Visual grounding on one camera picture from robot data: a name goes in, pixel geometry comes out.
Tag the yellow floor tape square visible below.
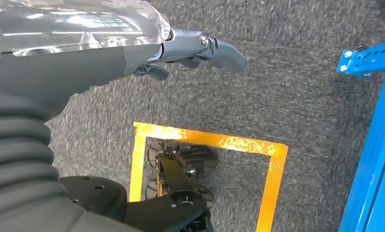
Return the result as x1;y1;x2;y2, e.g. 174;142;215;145
129;121;289;232

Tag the blue metal shelf rack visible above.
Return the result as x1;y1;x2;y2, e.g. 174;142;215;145
336;38;385;232

